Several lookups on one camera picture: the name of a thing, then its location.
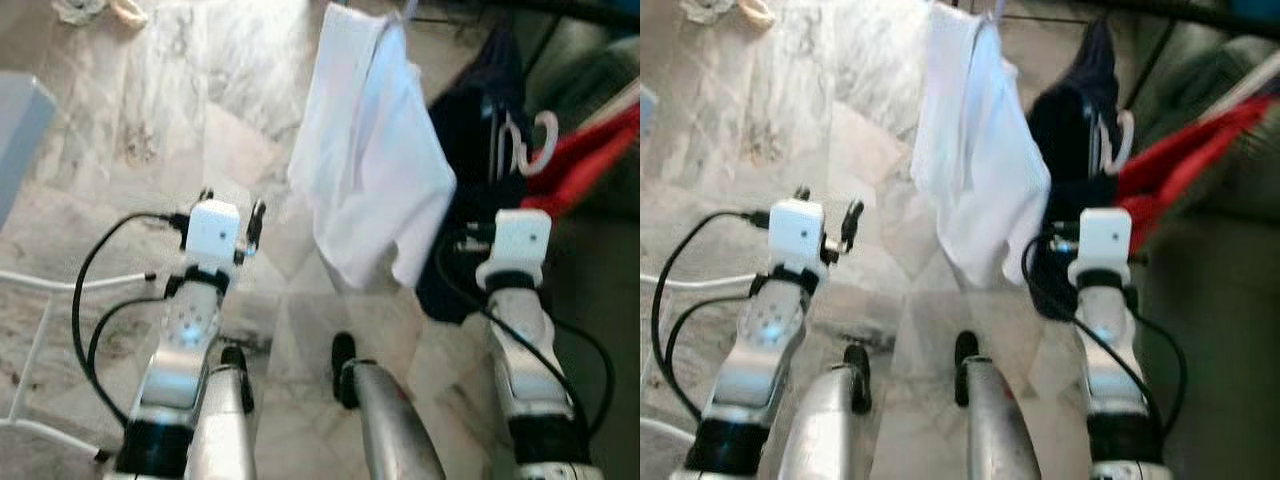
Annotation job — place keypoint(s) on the white plastic hanger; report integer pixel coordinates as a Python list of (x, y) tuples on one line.
[(551, 150), (1128, 150)]

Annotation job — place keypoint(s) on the dark knit garment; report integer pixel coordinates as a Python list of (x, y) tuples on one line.
[(465, 130), (1065, 130)]

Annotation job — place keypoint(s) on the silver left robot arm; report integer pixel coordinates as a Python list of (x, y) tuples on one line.
[(768, 325), (188, 325)]

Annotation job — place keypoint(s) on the white garment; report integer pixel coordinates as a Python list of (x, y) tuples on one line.
[(975, 150), (365, 150)]

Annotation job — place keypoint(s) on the green sofa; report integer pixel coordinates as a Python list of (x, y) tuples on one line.
[(600, 300), (1220, 330)]

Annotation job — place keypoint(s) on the red garment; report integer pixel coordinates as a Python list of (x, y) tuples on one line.
[(590, 150), (1190, 150)]

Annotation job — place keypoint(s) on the silver robot left leg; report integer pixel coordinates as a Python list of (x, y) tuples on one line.
[(222, 430), (825, 430)]

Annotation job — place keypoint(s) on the silver robot leg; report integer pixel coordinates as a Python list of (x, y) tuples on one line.
[(395, 430), (222, 430), (825, 430), (1000, 430)]

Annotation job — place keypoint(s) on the tan sandal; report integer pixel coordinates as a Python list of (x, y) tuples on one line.
[(130, 12), (757, 12)]

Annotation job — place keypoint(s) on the silver robot right leg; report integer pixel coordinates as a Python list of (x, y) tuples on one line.
[(395, 430), (1000, 430)]

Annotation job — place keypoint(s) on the clear plastic bag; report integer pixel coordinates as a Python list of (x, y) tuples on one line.
[(708, 10), (80, 10)]

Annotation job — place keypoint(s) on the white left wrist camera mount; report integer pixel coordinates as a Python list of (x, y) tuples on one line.
[(795, 232), (212, 230)]

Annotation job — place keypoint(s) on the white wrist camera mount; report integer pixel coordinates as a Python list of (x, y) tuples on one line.
[(212, 230), (1105, 235), (795, 232), (522, 235)]

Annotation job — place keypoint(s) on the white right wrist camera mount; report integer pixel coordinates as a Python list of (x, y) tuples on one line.
[(522, 235), (1105, 235)]

